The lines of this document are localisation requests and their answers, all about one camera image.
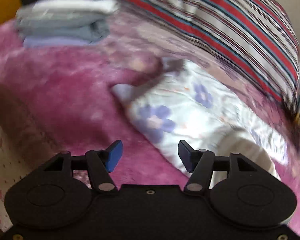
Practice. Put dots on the folded white garment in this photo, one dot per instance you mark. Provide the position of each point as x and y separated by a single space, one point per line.
42 7

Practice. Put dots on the striped quilt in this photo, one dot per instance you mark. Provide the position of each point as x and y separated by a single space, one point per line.
253 37

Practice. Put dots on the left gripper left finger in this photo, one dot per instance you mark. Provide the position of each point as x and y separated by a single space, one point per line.
100 164

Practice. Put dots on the white floral garment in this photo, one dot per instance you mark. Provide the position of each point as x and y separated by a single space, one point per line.
186 103

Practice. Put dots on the folded grey garment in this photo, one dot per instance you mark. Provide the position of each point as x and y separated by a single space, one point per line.
92 28

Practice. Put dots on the folded lavender garment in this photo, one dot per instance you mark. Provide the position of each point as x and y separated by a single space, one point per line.
37 41

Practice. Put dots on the pink plush blanket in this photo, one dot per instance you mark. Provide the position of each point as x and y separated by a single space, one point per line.
59 98

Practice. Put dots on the cherry print bed sheet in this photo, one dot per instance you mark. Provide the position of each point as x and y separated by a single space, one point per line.
12 170

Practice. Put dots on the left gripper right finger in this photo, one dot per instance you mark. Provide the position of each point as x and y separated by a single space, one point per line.
199 163

